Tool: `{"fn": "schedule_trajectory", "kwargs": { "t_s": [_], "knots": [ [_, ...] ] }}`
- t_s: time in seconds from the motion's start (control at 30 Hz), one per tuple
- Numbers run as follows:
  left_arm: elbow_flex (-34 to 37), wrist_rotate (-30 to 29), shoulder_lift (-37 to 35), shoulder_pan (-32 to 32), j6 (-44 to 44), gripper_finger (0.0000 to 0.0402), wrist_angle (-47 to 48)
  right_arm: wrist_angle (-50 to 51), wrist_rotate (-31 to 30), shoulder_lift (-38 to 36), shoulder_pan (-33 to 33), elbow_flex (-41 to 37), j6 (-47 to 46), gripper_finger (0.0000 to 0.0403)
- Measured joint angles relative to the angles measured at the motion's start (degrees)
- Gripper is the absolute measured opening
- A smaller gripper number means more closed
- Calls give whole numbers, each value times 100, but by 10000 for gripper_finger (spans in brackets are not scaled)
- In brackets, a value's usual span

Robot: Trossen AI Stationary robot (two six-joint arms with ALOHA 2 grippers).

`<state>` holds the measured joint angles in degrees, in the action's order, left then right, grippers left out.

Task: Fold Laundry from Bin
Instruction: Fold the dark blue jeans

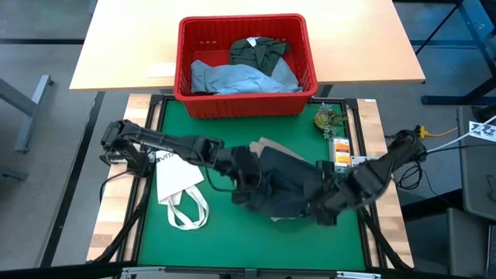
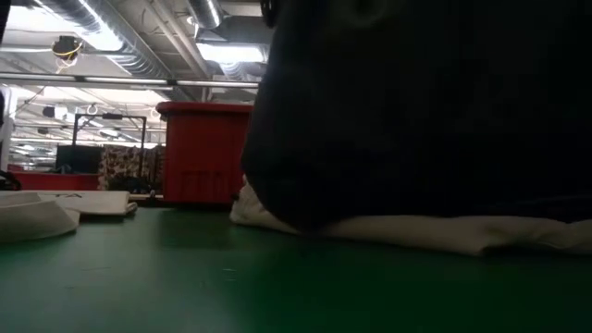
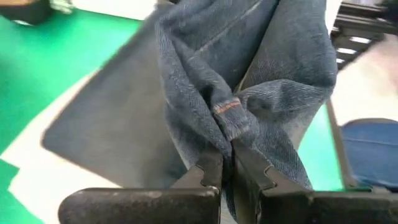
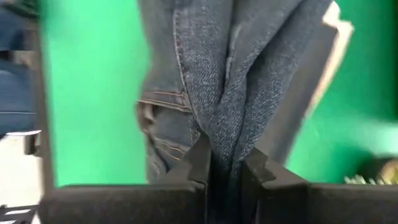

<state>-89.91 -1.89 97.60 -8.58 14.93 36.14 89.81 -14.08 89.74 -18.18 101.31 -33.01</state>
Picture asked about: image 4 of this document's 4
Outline green table mat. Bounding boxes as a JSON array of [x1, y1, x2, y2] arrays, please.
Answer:
[[40, 0, 398, 187]]

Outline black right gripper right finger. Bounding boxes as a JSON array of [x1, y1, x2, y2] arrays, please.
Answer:
[[242, 147, 398, 224]]

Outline dark blue jeans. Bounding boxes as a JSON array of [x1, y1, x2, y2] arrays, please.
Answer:
[[136, 0, 333, 224]]

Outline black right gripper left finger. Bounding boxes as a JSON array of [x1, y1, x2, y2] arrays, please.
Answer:
[[37, 133, 212, 224]]

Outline beige shorts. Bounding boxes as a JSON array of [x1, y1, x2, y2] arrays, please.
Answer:
[[257, 1, 355, 164]]

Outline succulent plant in black pot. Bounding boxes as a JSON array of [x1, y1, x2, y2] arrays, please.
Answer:
[[343, 158, 398, 185]]

